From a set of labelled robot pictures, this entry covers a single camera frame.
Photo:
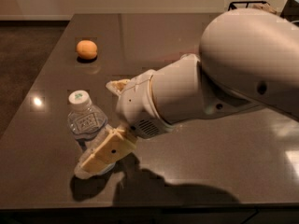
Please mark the orange round fruit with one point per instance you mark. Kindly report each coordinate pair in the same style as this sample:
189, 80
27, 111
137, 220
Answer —
86, 49

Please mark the cream packets in basket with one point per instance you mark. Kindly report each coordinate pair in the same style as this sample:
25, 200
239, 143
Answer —
265, 7

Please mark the black wire basket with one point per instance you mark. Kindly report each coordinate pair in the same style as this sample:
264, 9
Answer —
247, 4

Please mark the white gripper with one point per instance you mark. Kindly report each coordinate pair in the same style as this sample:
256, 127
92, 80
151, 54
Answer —
135, 104

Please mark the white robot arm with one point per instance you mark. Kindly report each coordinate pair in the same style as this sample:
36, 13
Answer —
248, 59

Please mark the clear plastic water bottle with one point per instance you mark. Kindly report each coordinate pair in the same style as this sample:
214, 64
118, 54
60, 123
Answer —
87, 123

